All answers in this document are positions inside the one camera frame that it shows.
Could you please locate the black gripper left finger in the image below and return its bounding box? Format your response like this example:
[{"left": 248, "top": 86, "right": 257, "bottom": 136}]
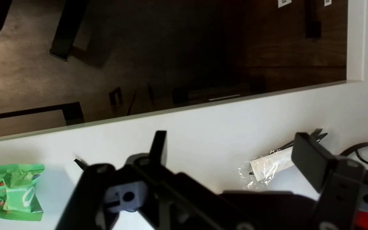
[{"left": 55, "top": 129, "right": 253, "bottom": 230}]

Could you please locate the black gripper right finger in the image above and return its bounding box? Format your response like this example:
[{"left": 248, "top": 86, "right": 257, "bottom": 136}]
[{"left": 291, "top": 131, "right": 368, "bottom": 230}]

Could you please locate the clear plastic cutlery packet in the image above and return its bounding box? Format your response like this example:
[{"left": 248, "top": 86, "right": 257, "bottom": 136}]
[{"left": 236, "top": 127, "right": 329, "bottom": 191}]

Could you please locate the green paper packet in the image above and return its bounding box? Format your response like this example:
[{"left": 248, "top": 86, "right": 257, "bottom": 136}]
[{"left": 0, "top": 162, "right": 46, "bottom": 222}]

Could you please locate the black cable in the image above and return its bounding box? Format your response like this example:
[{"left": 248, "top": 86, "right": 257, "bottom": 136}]
[{"left": 338, "top": 141, "right": 368, "bottom": 167}]

